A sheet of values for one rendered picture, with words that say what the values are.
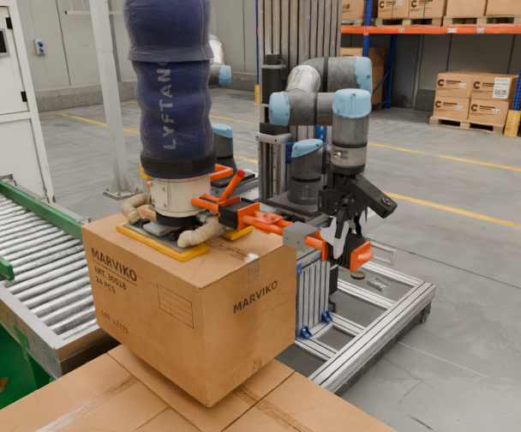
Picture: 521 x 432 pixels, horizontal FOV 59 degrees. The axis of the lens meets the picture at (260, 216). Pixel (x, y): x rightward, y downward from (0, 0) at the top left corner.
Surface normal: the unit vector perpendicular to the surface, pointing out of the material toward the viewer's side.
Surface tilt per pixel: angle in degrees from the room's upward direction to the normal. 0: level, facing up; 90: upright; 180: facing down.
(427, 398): 0
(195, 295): 90
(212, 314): 90
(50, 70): 90
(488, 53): 90
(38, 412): 0
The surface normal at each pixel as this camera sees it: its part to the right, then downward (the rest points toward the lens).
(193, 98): 0.50, -0.04
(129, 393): -0.01, -0.92
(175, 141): 0.16, 0.20
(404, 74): -0.69, 0.29
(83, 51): 0.73, 0.25
